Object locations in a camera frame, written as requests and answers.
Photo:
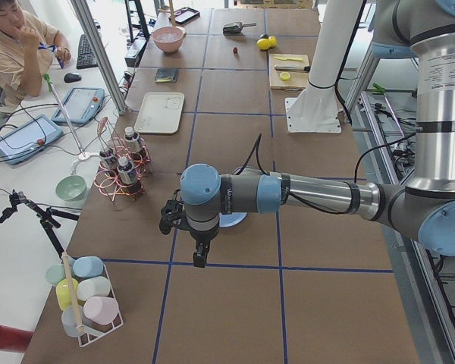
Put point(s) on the blue plastic cup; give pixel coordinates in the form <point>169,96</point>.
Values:
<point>88,267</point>

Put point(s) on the copper wire bottle rack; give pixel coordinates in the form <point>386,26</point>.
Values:
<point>108,182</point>

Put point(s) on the yellow lemon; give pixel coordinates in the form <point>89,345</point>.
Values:
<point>263,44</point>
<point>273,41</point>

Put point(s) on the pink plastic cup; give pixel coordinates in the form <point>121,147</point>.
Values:
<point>101,310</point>

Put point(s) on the blue teach pendant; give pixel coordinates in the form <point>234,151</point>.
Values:
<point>83,103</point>
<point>27,140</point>

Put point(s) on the white plastic cup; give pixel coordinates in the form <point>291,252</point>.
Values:
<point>93,287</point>

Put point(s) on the steel scoop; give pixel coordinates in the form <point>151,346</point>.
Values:
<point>236,27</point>

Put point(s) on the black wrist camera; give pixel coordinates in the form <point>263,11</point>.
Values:
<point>171,213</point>

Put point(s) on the pink bowl with ice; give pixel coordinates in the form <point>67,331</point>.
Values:
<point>169,39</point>

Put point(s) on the cream bear tray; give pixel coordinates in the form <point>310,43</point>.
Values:
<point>160,113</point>

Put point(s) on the steel cylinder tool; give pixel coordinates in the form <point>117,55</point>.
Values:
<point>304,69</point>

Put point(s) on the white wire cup rack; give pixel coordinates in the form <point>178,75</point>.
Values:
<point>74,322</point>

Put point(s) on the aluminium frame post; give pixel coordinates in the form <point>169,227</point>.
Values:
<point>85,18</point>

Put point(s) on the black keyboard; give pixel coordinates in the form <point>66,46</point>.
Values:
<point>85,56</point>

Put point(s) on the grey folded cloth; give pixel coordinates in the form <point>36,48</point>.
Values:
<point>167,75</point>

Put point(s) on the wooden cutting board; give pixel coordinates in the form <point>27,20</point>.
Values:
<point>298,80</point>

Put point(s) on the green bowl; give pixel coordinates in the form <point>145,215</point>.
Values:
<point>71,188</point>

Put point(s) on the blue plate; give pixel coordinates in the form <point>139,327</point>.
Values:
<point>230,220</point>

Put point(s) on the yellow plastic cup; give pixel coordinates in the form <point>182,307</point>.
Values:
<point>63,295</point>

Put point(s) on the black mouse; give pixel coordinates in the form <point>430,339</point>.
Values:
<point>72,77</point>

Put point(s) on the seated person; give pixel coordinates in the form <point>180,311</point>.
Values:
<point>28,46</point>

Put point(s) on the yellow plastic knife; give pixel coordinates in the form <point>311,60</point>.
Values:
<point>283,58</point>

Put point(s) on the lemon half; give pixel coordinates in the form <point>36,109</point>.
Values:
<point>285,76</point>

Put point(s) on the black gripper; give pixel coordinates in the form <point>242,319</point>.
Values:
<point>201,237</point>

